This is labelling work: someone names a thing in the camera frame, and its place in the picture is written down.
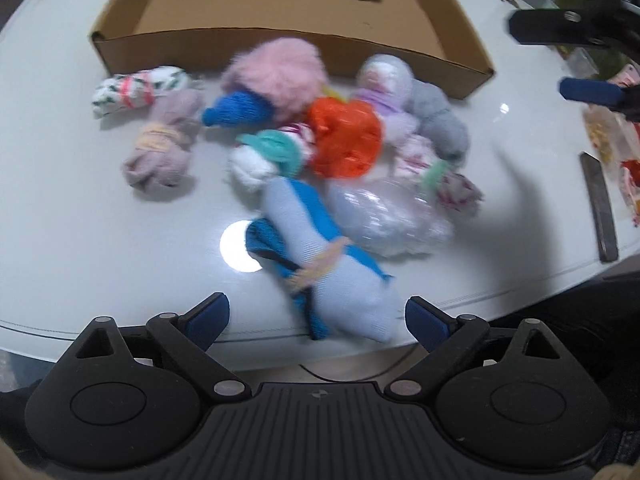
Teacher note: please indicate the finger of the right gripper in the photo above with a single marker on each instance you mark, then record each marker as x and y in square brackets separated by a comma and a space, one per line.
[623, 100]
[613, 28]

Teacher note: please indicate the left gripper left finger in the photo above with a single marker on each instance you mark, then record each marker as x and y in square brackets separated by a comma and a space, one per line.
[183, 341]

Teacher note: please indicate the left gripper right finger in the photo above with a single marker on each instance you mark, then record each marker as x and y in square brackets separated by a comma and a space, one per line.
[449, 342]

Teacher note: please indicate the light blue and blue sock roll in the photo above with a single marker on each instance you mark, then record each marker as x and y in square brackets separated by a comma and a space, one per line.
[335, 285]

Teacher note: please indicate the clear plastic bundle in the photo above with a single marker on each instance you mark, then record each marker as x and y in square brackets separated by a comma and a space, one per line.
[388, 217]

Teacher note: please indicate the white purple sock green scrunchie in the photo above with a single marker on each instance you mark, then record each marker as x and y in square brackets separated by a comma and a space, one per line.
[416, 161]

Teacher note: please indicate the grey sock bundle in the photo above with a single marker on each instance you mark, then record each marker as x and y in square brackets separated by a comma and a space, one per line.
[438, 123]

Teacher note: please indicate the mauve sock bundle yellow band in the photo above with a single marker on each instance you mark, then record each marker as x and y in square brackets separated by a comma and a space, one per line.
[162, 152]

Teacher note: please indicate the bubble lilac sock bundle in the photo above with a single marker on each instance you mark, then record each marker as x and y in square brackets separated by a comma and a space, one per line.
[386, 82]

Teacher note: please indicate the white sock teal scrunchie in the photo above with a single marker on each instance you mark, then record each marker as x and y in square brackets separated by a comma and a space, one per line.
[282, 152]

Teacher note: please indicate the orange plastic bundle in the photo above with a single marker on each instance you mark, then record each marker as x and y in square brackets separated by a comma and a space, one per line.
[348, 137]

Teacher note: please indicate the white green patterned sock bundle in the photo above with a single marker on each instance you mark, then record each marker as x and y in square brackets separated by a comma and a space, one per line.
[140, 89]

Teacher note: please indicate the fluffy pink blue sock bundle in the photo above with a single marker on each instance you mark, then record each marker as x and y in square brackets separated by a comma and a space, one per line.
[275, 82]

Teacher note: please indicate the pink snack bag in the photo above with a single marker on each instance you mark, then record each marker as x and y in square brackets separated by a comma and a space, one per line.
[614, 138]

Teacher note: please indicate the glass fish tank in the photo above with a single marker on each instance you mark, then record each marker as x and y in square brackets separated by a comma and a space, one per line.
[590, 62]

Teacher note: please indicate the red snack packet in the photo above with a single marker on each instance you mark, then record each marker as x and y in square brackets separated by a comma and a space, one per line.
[629, 187]

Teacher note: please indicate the dark phone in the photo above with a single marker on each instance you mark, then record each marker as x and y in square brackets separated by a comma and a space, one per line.
[601, 209]

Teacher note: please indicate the shallow cardboard box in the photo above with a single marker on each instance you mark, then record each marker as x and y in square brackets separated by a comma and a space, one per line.
[435, 37]

